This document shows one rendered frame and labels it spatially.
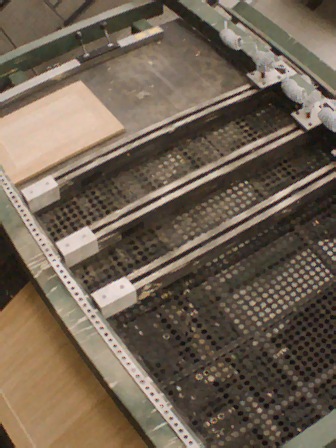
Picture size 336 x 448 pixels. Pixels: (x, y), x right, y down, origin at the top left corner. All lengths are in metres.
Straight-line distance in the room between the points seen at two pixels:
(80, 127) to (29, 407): 1.10
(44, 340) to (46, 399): 0.22
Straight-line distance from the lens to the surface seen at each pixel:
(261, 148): 2.77
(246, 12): 3.96
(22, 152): 2.91
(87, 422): 2.56
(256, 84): 2.99
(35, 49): 3.37
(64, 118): 3.00
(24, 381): 2.74
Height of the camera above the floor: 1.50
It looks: 7 degrees down
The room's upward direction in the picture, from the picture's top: 45 degrees clockwise
